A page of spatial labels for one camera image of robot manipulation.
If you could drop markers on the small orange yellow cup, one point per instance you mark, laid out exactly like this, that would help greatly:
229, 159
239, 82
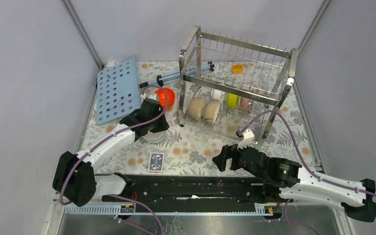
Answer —
237, 68

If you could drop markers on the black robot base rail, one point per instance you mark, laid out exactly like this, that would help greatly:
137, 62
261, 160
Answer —
197, 194

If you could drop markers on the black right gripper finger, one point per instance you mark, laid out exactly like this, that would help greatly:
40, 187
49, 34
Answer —
236, 157
221, 159

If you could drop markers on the beige floral bowl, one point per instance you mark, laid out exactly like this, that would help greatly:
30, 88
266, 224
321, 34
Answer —
210, 112
196, 107

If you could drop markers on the stainless steel dish rack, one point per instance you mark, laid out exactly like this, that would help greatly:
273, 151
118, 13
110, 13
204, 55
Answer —
224, 51

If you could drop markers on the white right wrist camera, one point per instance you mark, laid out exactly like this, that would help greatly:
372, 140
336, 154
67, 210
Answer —
246, 138

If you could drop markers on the beige floral bowl front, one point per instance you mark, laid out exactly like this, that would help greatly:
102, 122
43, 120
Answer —
196, 107

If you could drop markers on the white ribbed bowl front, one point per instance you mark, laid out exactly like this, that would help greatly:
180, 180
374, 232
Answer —
157, 137

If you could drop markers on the white ceramic bowl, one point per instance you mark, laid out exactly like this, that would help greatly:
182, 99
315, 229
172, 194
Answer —
217, 95

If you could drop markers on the orange plastic bowl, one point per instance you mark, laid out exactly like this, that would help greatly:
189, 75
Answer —
166, 96

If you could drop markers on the blue playing card box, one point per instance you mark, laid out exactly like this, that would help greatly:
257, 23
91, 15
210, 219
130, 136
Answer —
156, 162

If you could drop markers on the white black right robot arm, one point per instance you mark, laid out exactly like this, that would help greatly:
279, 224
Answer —
283, 179

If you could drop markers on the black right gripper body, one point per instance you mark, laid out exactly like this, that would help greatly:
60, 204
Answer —
255, 173

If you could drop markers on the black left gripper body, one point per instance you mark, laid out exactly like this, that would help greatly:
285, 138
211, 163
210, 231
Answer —
158, 125

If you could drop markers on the yellow green bowl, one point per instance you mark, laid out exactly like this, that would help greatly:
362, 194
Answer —
232, 101

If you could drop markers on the floral patterned table mat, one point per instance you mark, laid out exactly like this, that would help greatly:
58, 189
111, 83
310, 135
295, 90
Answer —
189, 150

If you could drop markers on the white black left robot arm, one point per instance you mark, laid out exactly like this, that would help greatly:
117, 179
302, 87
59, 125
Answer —
75, 177

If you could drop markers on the light blue perforated panel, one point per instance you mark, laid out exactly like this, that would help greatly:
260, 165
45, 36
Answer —
118, 91

